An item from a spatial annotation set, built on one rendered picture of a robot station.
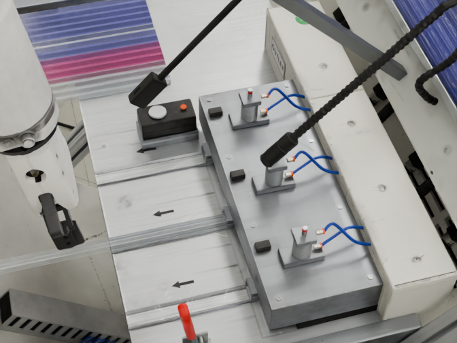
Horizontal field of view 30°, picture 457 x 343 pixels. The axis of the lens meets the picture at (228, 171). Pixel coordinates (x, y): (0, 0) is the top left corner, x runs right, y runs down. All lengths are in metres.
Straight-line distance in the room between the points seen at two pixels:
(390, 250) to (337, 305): 0.09
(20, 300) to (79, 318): 0.11
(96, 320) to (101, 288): 0.14
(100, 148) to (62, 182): 0.30
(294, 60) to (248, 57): 0.13
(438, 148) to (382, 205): 0.10
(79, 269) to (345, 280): 0.71
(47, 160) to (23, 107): 0.07
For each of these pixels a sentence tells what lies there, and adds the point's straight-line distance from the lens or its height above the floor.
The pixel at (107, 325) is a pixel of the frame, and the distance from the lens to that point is 1.49.
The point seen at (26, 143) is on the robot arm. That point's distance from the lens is 0.85.
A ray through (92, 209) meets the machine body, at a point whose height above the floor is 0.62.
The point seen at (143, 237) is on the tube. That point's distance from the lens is 1.07.
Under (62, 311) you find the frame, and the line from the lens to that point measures 1.44.
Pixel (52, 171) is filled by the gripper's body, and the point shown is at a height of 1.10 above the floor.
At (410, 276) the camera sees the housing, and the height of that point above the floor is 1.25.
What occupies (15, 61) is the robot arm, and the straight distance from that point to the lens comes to 0.79.
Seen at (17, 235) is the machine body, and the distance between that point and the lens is 1.55.
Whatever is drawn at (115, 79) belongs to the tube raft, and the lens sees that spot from 1.26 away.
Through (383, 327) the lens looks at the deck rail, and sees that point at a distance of 1.02.
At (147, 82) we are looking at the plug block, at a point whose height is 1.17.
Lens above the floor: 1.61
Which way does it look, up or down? 27 degrees down
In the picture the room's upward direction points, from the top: 49 degrees clockwise
